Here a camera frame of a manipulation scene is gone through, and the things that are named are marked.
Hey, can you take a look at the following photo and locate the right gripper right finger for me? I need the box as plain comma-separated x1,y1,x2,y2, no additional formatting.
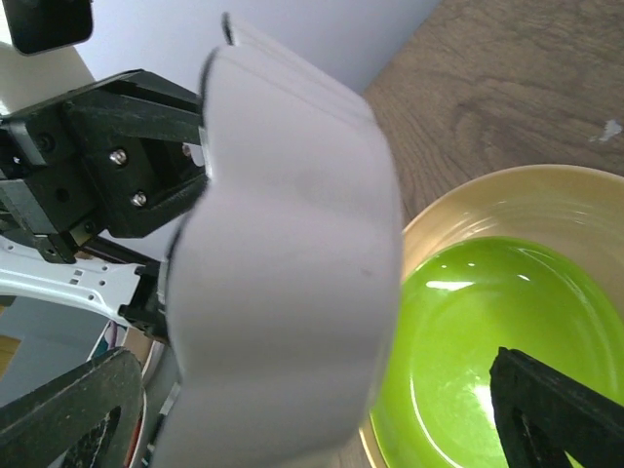
489,347,623,467

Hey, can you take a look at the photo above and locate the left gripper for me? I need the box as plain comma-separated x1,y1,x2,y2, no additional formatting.
1,70,208,263

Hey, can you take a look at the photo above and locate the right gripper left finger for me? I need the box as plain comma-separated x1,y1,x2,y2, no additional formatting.
1,347,143,467

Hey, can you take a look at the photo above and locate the green plate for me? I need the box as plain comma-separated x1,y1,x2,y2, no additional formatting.
370,237,623,467

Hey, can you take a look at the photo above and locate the white scalloped bowl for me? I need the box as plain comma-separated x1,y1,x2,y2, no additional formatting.
152,15,403,467

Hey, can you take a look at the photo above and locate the yellow plate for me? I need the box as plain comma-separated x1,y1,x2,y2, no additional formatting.
361,165,623,467

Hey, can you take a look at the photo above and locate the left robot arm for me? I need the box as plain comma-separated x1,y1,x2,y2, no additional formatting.
1,70,207,342

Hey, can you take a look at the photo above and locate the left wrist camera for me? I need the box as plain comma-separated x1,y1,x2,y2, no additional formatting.
1,0,94,56

